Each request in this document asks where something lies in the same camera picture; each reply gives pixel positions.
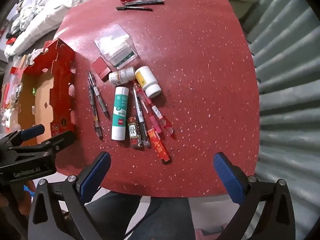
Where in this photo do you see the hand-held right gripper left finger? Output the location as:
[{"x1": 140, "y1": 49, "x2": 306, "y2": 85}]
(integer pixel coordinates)
[{"x1": 27, "y1": 151, "x2": 112, "y2": 240}]

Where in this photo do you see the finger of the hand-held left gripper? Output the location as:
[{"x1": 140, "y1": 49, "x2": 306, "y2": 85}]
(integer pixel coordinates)
[
  {"x1": 0, "y1": 124, "x2": 46, "y2": 147},
  {"x1": 9, "y1": 130, "x2": 76, "y2": 161}
]

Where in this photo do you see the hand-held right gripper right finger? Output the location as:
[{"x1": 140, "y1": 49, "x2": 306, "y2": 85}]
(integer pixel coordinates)
[{"x1": 212, "y1": 152, "x2": 297, "y2": 240}]

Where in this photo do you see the grey black gel pen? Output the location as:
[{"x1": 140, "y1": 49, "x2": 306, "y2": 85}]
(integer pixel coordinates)
[
  {"x1": 88, "y1": 76, "x2": 104, "y2": 140},
  {"x1": 88, "y1": 72, "x2": 110, "y2": 119}
]

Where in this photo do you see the dark printed sachet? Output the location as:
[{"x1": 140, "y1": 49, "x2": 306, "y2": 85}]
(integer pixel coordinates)
[{"x1": 127, "y1": 116, "x2": 140, "y2": 148}]

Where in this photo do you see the red cardboard box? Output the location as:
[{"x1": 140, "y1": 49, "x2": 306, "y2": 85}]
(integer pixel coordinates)
[{"x1": 17, "y1": 38, "x2": 76, "y2": 147}]

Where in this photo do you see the green white glue stick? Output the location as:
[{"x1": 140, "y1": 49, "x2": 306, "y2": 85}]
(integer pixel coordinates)
[{"x1": 111, "y1": 86, "x2": 129, "y2": 141}]

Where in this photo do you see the white marker black cap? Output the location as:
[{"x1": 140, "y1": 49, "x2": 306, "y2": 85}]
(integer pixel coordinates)
[{"x1": 132, "y1": 84, "x2": 150, "y2": 147}]

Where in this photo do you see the red pen pink grip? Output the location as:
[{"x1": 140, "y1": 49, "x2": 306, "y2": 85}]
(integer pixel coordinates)
[{"x1": 134, "y1": 80, "x2": 163, "y2": 140}]

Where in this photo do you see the translucent red pen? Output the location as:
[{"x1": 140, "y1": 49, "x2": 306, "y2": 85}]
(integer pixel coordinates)
[{"x1": 151, "y1": 104, "x2": 176, "y2": 140}]

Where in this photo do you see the small red box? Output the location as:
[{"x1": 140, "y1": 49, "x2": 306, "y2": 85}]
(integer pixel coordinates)
[{"x1": 92, "y1": 57, "x2": 110, "y2": 82}]

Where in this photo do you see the white bottle orange label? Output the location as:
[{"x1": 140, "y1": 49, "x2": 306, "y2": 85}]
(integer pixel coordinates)
[{"x1": 108, "y1": 67, "x2": 136, "y2": 86}]

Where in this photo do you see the white bottle yellow label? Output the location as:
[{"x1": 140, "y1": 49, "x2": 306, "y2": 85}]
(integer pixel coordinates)
[{"x1": 135, "y1": 66, "x2": 162, "y2": 99}]

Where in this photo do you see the clear plastic lidded container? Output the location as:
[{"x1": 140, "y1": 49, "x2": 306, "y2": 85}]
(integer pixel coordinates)
[{"x1": 94, "y1": 24, "x2": 139, "y2": 69}]

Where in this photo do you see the pile of colourful packets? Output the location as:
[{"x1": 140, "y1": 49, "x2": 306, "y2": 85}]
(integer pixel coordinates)
[{"x1": 0, "y1": 36, "x2": 25, "y2": 133}]

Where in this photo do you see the pink soft item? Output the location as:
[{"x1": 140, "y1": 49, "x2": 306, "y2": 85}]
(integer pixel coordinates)
[{"x1": 195, "y1": 227, "x2": 225, "y2": 240}]

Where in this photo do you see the person's trouser leg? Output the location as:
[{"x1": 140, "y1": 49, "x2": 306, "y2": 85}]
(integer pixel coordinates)
[{"x1": 85, "y1": 192, "x2": 195, "y2": 240}]

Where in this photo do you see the grey-green curtain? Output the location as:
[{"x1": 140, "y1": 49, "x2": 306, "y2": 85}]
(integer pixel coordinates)
[{"x1": 240, "y1": 0, "x2": 320, "y2": 240}]

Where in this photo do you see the white bedding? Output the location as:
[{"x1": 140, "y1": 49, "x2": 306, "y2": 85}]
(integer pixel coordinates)
[{"x1": 4, "y1": 0, "x2": 105, "y2": 58}]

